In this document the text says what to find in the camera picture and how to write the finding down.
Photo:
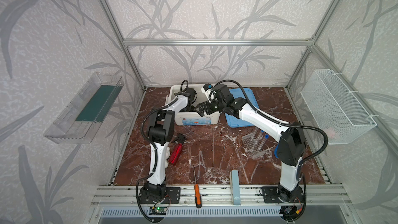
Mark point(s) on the light blue rectangular block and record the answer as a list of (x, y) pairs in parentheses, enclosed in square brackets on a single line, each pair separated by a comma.
[(235, 188)]

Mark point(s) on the clear wall shelf green mat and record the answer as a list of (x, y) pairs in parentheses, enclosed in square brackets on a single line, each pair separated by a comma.
[(80, 121)]

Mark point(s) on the clear test tube rack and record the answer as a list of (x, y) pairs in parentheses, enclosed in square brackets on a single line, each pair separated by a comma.
[(248, 142)]

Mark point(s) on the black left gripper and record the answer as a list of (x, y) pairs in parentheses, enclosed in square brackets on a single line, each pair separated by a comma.
[(191, 96)]

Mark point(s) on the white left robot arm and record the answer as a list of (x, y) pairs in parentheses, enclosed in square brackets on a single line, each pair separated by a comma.
[(158, 129)]

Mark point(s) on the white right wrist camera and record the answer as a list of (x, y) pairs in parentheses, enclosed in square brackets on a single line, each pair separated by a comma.
[(206, 89)]

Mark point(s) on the green circuit board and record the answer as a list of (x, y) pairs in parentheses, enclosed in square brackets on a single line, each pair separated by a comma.
[(158, 211)]

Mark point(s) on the orange handled screwdriver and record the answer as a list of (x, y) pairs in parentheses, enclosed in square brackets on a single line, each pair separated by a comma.
[(198, 199)]

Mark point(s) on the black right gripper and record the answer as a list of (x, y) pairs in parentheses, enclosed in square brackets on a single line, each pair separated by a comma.
[(208, 107)]

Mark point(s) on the white plastic molecule model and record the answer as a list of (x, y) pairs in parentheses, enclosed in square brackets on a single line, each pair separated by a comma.
[(167, 154)]

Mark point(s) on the white plastic storage bin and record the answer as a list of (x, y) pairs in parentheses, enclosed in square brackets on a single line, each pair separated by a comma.
[(193, 118)]

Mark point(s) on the white wire mesh basket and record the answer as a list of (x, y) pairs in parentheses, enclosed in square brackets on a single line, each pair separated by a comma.
[(335, 108)]

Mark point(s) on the red black clamp tool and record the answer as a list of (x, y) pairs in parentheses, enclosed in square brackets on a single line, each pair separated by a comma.
[(179, 140)]

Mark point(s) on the blue-capped test tube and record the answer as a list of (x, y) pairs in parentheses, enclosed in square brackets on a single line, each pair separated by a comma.
[(259, 140), (263, 140)]

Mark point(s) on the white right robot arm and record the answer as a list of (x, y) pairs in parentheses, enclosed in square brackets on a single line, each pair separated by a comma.
[(290, 139)]

